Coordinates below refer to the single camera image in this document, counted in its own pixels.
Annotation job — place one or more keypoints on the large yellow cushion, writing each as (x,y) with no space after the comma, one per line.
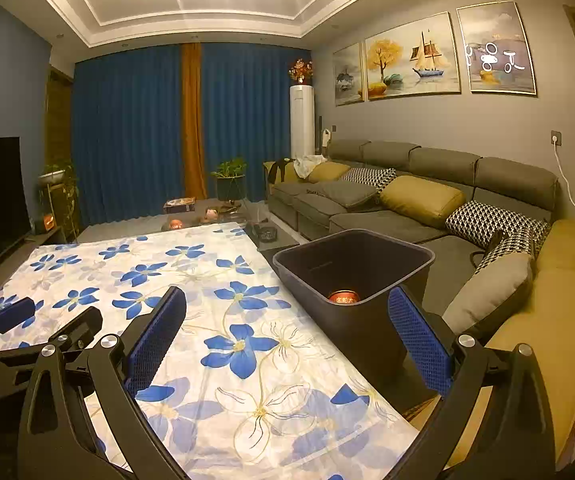
(562,310)

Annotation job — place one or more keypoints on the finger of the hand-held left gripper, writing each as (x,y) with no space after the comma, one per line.
(15,315)
(82,325)

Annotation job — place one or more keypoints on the black handbag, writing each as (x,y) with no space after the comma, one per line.
(490,247)

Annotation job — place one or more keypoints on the trailing potted plant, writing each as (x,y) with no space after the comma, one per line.
(55,172)

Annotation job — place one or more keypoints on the plant stand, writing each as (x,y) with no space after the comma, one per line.
(62,205)

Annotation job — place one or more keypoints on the orange round ornament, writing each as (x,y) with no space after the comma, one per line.
(211,214)
(175,224)

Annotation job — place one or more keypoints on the grey plastic bin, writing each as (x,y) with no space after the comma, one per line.
(367,340)

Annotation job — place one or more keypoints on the small landscape painting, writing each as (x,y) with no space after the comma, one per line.
(348,75)

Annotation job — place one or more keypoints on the orange curtain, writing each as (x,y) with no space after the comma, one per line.
(192,120)

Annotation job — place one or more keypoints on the wooden door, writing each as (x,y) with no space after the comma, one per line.
(58,120)

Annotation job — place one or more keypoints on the wall socket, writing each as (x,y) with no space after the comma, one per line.
(556,138)

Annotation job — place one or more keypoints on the houndstooth cushion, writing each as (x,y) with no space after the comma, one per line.
(487,220)
(512,247)
(370,177)

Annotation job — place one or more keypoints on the light grey cushion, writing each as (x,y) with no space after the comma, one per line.
(492,290)

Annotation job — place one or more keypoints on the blue floral cloth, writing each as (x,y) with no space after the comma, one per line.
(247,280)

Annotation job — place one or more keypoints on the black jacket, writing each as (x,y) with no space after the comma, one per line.
(278,170)

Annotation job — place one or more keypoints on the small orange lamp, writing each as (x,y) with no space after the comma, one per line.
(48,222)

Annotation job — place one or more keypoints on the grey sofa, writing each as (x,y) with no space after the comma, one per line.
(392,225)

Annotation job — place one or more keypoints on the white standing air conditioner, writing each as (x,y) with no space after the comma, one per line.
(301,120)

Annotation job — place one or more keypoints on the potted plant dark pot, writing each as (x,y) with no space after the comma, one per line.
(230,180)

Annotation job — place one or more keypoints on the small yellow cushion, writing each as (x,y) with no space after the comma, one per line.
(327,172)

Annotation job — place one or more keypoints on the sailboat painting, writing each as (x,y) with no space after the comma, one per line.
(412,57)

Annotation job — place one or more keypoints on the flat grey cushion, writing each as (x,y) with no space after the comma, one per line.
(350,194)

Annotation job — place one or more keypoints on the blue curtain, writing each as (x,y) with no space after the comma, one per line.
(127,135)
(252,120)

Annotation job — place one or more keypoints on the red cylindrical can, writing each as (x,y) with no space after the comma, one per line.
(345,298)

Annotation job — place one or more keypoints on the flower bouquet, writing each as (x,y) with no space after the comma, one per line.
(300,71)

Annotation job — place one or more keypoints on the grey abstract painting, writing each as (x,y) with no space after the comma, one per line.
(497,50)

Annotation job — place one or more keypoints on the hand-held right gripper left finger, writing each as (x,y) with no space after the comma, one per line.
(155,345)

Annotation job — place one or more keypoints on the white cloth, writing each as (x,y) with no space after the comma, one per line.
(310,165)

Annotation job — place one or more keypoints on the dark television cabinet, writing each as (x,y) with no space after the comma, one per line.
(17,255)

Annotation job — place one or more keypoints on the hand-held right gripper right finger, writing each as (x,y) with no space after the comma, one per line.
(420,342)

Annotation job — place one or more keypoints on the dark ashtray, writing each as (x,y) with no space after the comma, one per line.
(268,233)

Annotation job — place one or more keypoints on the glass coffee table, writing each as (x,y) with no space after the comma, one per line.
(267,220)

